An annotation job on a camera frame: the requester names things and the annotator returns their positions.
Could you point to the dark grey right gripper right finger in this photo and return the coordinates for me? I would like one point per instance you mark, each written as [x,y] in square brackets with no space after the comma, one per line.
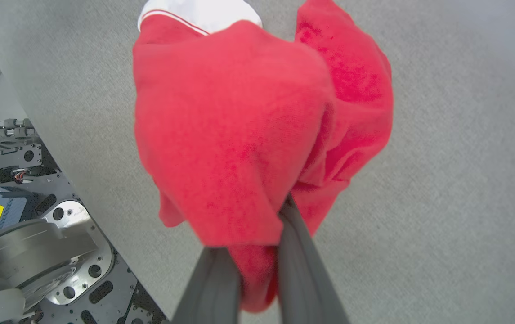
[302,274]

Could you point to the grey robot waist link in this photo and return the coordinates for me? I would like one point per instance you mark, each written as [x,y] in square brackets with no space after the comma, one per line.
[37,249]

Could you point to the black perforated wheel bracket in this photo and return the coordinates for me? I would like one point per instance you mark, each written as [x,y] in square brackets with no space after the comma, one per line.
[10,158]

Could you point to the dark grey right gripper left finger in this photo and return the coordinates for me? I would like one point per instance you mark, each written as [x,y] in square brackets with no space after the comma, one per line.
[210,292]

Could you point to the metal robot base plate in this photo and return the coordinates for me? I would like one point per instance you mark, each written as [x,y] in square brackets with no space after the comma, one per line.
[109,288]

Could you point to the black omni wheel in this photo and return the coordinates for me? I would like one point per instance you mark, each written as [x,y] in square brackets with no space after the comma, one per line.
[7,132]

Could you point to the red and white garment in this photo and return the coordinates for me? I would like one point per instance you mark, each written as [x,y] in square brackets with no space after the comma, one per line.
[230,135]

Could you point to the blue box with yellow label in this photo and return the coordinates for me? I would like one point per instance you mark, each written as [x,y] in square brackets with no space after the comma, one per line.
[3,211]

